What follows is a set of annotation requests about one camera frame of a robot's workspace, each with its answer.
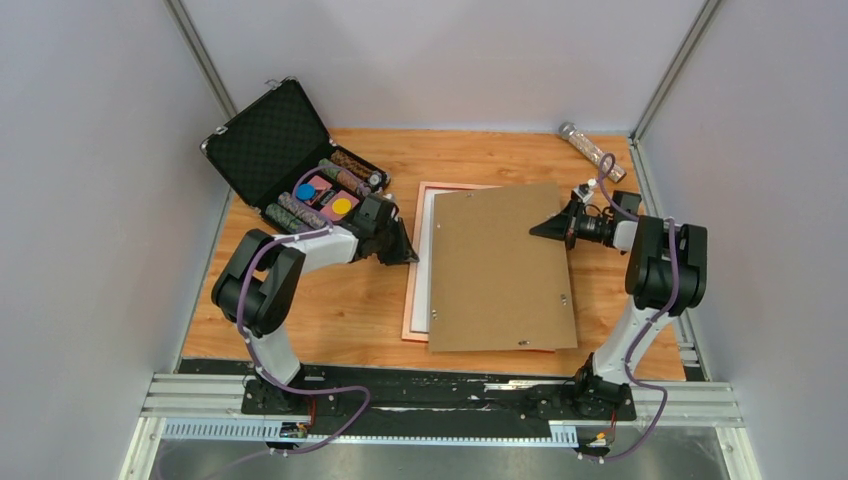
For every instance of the green poker chip roll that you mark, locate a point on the green poker chip roll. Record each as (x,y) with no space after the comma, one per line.
(284,220)

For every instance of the aluminium frame rail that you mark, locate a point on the aluminium frame rail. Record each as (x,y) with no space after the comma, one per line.
(203,406)

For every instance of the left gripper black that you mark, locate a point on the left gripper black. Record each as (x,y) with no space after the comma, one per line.
(404,252)

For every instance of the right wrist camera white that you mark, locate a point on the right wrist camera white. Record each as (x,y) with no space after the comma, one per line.
(584,192)

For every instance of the blue round chip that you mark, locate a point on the blue round chip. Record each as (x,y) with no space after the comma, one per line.
(305,193)

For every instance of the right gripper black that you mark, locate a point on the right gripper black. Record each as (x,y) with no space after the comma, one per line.
(563,225)

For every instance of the brown poker chip roll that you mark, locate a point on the brown poker chip roll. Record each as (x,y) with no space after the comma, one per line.
(370,176)

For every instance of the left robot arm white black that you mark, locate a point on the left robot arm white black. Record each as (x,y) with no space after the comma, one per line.
(256,289)

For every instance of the brown backing board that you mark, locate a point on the brown backing board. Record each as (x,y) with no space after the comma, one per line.
(497,265)

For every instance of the pink card box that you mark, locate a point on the pink card box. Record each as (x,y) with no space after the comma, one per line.
(326,193)

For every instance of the black foam-lined case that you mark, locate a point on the black foam-lined case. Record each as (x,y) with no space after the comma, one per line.
(274,145)

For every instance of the glitter-filled clear tube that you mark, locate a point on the glitter-filled clear tube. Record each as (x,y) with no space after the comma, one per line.
(591,151)

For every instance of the yellow round chip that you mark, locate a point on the yellow round chip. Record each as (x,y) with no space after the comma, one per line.
(341,206)

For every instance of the seascape photo print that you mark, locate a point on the seascape photo print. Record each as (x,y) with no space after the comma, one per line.
(416,316)

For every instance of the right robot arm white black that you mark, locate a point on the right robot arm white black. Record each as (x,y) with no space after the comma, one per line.
(665,276)

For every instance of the dark green chip roll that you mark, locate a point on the dark green chip roll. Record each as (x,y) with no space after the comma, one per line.
(340,175)

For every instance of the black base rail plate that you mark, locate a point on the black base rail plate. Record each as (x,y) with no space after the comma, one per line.
(420,403)

